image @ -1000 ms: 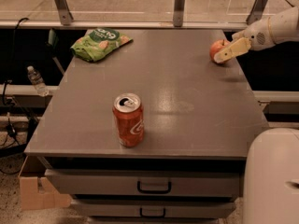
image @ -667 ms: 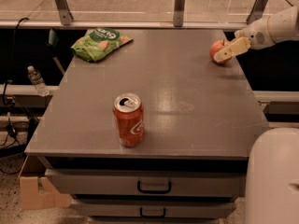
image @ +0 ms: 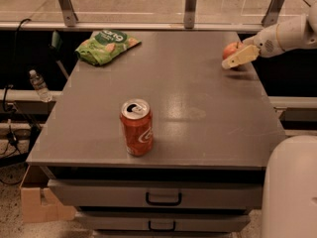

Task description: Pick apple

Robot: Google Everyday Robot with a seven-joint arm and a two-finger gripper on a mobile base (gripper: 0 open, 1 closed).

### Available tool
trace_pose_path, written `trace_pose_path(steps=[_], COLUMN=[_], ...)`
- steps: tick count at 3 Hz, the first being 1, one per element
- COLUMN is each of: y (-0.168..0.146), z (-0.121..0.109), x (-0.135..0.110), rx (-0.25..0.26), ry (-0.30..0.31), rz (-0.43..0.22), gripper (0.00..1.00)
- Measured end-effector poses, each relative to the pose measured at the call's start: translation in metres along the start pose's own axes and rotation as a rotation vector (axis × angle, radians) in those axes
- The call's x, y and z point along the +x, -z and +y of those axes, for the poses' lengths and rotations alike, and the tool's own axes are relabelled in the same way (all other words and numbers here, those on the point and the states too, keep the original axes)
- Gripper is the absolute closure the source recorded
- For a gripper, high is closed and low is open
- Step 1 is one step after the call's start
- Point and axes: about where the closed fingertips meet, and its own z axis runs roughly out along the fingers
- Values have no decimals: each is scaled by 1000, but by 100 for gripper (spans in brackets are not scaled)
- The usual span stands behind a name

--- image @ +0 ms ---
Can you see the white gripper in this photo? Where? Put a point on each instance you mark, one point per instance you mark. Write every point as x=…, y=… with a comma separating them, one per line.
x=266, y=43

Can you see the red apple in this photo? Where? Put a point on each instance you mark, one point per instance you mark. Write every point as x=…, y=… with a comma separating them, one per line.
x=229, y=50

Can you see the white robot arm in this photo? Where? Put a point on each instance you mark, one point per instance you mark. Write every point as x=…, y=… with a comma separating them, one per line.
x=289, y=208

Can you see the grey drawer cabinet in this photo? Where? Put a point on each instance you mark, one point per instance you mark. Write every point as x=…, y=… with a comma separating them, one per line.
x=209, y=124

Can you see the orange soda can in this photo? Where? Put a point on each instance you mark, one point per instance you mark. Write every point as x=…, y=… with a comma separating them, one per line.
x=137, y=123

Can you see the green chip bag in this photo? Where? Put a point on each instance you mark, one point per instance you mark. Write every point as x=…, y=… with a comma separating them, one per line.
x=105, y=46

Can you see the upper grey drawer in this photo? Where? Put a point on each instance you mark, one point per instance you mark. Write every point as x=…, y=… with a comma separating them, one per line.
x=168, y=194

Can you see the grey drawer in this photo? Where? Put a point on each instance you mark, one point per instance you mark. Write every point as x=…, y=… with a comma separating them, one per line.
x=168, y=194
x=162, y=222

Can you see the clear plastic water bottle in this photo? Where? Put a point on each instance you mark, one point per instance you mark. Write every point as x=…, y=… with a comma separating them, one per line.
x=39, y=84

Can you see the lower grey drawer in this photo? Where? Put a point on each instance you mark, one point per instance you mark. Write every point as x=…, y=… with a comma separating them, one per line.
x=162, y=222

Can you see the cardboard box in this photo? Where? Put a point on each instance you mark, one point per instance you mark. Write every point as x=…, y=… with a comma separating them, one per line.
x=39, y=204

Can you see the right metal railing bracket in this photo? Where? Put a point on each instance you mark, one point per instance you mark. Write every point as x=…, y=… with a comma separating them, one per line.
x=272, y=13

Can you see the metal railing bracket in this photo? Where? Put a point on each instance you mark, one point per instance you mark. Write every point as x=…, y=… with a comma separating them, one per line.
x=68, y=14
x=189, y=14
x=272, y=13

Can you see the middle metal railing bracket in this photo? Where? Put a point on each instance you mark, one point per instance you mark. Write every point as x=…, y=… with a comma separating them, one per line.
x=189, y=14

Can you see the left metal railing bracket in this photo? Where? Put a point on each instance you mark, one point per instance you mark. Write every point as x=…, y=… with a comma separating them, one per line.
x=68, y=14

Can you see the green handled tool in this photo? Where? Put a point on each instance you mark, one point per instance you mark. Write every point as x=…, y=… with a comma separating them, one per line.
x=54, y=48

